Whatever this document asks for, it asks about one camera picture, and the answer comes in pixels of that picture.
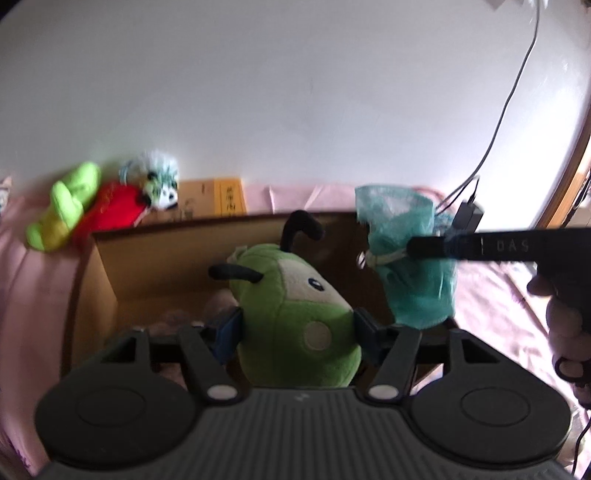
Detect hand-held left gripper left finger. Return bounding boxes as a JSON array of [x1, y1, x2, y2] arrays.
[[104, 307, 245, 407]]

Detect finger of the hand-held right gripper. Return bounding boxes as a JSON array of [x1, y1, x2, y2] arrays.
[[405, 232, 462, 263]]

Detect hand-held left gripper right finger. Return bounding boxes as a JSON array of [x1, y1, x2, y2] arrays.
[[353, 308, 483, 406]]

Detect green plush toy black antennae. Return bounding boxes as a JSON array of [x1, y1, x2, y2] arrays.
[[208, 210, 363, 388]]

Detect brown cardboard box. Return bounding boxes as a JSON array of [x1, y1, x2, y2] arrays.
[[62, 210, 458, 393]]

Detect person's right hand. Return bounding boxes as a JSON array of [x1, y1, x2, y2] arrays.
[[526, 272, 591, 409]]

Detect black charger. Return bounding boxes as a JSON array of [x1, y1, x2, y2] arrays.
[[450, 198, 485, 232]]

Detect pink bedsheet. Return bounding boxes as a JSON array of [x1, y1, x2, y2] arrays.
[[0, 178, 591, 480]]

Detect red plush toy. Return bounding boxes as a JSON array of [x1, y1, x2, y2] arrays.
[[71, 181, 148, 243]]

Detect lime green plush toy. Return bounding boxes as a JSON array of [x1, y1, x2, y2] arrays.
[[25, 161, 102, 252]]

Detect wooden frame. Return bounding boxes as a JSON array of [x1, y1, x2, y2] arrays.
[[538, 134, 591, 232]]

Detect black cable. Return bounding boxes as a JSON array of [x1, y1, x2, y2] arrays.
[[438, 176, 480, 209]]

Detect grey cable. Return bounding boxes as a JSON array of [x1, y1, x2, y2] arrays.
[[434, 0, 542, 208]]

